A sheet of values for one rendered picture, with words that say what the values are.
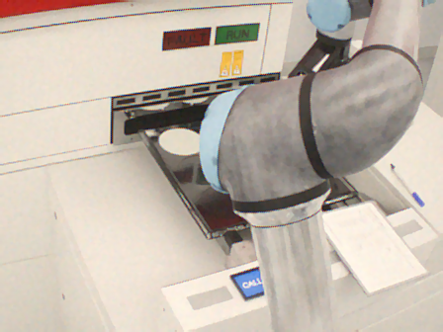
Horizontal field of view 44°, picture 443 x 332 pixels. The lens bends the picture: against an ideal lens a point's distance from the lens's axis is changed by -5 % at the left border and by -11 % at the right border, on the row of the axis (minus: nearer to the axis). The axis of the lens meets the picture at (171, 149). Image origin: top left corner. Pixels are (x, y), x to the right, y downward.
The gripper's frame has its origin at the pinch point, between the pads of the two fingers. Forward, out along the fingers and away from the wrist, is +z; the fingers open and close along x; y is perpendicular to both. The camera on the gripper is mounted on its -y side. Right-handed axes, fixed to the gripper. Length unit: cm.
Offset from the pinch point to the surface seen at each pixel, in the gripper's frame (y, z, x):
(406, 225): -4.4, 8.2, -27.6
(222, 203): -20.1, 12.9, 6.2
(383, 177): 5.7, 8.0, -16.9
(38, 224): -37, 38, 49
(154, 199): -22.5, 20.6, 22.3
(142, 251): -35.7, 20.3, 12.9
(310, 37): 202, 83, 105
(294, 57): 193, 97, 109
